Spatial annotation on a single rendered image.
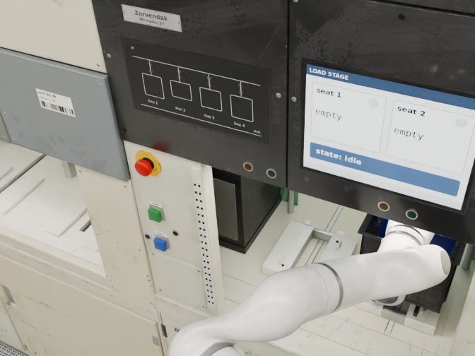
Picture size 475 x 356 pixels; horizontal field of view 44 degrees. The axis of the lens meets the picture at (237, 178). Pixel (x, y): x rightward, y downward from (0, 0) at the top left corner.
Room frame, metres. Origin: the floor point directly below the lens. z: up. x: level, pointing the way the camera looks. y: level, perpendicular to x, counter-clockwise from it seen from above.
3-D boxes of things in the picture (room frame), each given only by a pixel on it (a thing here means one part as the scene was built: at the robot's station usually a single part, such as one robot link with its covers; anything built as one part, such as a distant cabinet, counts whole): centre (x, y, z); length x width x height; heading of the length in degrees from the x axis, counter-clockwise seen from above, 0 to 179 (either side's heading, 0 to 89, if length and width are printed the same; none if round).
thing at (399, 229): (0.86, -0.34, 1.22); 0.09 x 0.03 x 0.08; 60
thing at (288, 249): (1.15, -0.19, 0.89); 0.22 x 0.21 x 0.04; 150
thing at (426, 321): (1.01, -0.43, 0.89); 0.22 x 0.21 x 0.04; 150
